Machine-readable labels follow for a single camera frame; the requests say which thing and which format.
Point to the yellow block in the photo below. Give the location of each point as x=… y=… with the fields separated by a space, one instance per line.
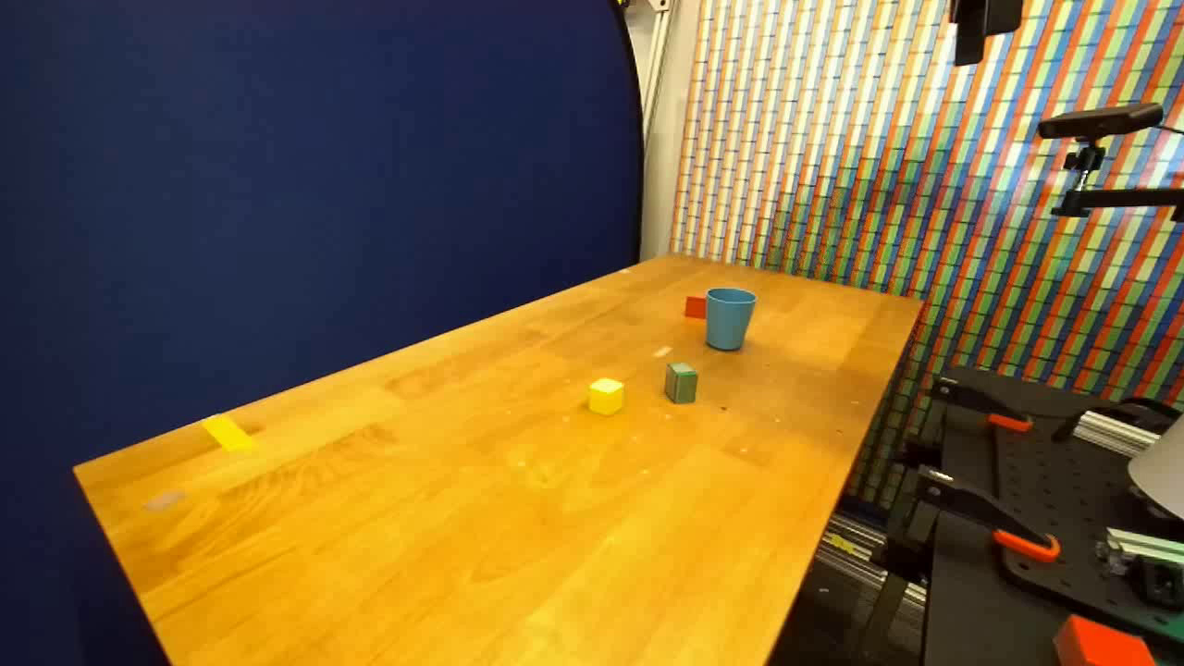
x=604 y=398

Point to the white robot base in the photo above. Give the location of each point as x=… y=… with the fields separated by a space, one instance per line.
x=1159 y=472

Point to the green block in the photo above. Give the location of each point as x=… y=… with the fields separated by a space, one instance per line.
x=682 y=383

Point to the red block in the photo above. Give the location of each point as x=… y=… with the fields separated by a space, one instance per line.
x=698 y=308

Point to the blue cup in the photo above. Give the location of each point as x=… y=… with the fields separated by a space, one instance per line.
x=726 y=321

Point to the red block object corner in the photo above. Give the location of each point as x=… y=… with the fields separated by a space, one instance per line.
x=1085 y=642

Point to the yellow tape strip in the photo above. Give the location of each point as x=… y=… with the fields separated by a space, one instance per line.
x=225 y=433

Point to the black overhead device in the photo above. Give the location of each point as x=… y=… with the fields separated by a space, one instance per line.
x=978 y=25

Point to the silver aluminium extrusion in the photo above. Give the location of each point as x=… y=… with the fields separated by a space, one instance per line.
x=1144 y=545

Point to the black clamp orange handle upper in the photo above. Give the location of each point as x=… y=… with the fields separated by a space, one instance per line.
x=984 y=403

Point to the black clamp orange handle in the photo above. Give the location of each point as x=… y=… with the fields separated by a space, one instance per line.
x=984 y=403
x=1006 y=531

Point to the black clamp orange handle lower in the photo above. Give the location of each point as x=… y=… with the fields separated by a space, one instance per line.
x=1006 y=531

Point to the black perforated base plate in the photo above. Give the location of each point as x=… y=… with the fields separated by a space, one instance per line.
x=994 y=609

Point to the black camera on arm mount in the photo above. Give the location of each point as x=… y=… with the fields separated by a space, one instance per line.
x=1090 y=131

